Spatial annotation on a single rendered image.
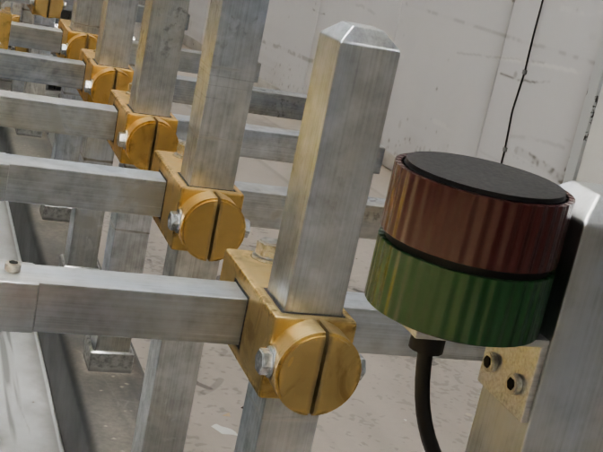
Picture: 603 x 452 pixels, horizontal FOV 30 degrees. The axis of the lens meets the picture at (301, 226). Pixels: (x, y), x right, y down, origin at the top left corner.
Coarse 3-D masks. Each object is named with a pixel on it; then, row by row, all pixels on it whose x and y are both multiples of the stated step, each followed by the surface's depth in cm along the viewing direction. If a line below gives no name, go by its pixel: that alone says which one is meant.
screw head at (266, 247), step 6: (258, 240) 71; (264, 240) 71; (270, 240) 71; (276, 240) 71; (258, 246) 71; (264, 246) 70; (270, 246) 70; (252, 252) 72; (258, 252) 71; (264, 252) 71; (270, 252) 71; (258, 258) 71; (264, 258) 71; (270, 258) 71
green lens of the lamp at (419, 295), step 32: (384, 256) 36; (384, 288) 36; (416, 288) 35; (448, 288) 35; (480, 288) 35; (512, 288) 35; (544, 288) 36; (416, 320) 35; (448, 320) 35; (480, 320) 35; (512, 320) 35
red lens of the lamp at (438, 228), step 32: (416, 192) 35; (448, 192) 34; (384, 224) 37; (416, 224) 35; (448, 224) 34; (480, 224) 34; (512, 224) 34; (544, 224) 35; (448, 256) 35; (480, 256) 34; (512, 256) 35; (544, 256) 35
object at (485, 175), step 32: (416, 160) 37; (448, 160) 38; (480, 160) 39; (480, 192) 34; (512, 192) 35; (544, 192) 36; (416, 256) 35; (512, 352) 39; (544, 352) 38; (416, 384) 38; (512, 384) 39; (416, 416) 39
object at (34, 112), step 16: (0, 96) 108; (16, 96) 109; (32, 96) 110; (0, 112) 108; (16, 112) 108; (32, 112) 109; (48, 112) 109; (64, 112) 110; (80, 112) 110; (96, 112) 111; (112, 112) 111; (32, 128) 109; (48, 128) 110; (64, 128) 110; (80, 128) 111; (96, 128) 111; (112, 128) 112; (256, 128) 117; (272, 128) 119; (256, 144) 117; (272, 144) 117; (288, 144) 118; (272, 160) 118; (288, 160) 119
